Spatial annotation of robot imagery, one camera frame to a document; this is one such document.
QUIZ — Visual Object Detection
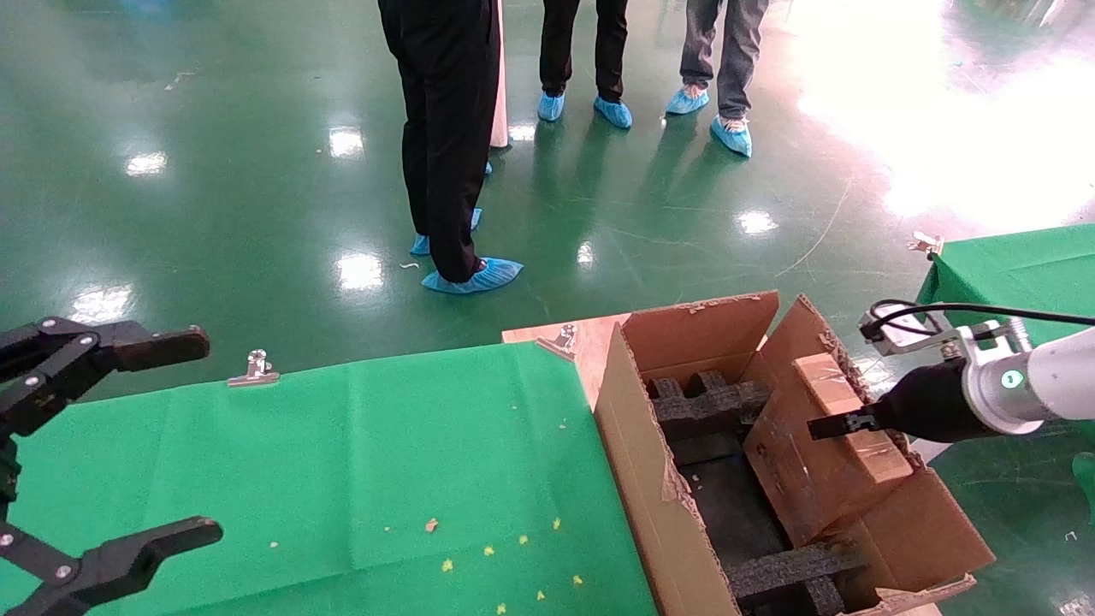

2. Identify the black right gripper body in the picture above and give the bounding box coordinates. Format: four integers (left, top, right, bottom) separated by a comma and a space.
873, 358, 986, 443

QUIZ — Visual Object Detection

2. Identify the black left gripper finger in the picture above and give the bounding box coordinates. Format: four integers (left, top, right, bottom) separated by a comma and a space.
0, 518, 225, 616
0, 318, 212, 438

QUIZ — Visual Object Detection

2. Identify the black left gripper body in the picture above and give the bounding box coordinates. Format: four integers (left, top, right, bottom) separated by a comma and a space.
0, 436, 21, 506

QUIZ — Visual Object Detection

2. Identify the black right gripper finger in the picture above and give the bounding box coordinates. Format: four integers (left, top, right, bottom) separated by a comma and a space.
807, 408, 884, 442

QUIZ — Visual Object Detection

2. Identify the small brown cardboard box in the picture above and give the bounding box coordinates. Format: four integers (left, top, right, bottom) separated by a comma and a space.
742, 352, 915, 549

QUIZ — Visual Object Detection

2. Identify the large open cardboard carton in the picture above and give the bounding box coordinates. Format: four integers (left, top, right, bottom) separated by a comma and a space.
595, 289, 998, 616

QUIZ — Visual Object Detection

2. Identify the black slotted foam insert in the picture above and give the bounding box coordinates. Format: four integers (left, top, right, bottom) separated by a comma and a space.
646, 370, 776, 442

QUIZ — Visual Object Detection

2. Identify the black foam insert bar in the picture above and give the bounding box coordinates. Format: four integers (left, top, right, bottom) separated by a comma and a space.
727, 539, 875, 616

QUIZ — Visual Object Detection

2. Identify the green object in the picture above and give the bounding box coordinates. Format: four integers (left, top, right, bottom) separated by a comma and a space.
1072, 453, 1095, 524

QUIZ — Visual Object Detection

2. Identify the wide green table cloth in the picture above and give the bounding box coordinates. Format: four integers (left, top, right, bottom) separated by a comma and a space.
0, 341, 661, 616

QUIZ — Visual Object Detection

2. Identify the person in wide black trousers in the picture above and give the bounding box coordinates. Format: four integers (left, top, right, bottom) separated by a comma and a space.
378, 0, 503, 284

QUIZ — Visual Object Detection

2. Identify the person in grey jeans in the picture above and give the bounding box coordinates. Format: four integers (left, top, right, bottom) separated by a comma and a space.
680, 0, 771, 121

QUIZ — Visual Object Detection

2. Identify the person in slim black trousers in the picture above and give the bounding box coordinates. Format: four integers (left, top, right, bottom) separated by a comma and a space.
536, 0, 630, 104

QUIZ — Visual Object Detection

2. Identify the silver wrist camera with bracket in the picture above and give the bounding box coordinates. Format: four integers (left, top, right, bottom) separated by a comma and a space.
859, 304, 1033, 365

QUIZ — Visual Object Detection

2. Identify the white upright post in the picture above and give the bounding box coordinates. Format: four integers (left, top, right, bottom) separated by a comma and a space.
489, 0, 512, 153

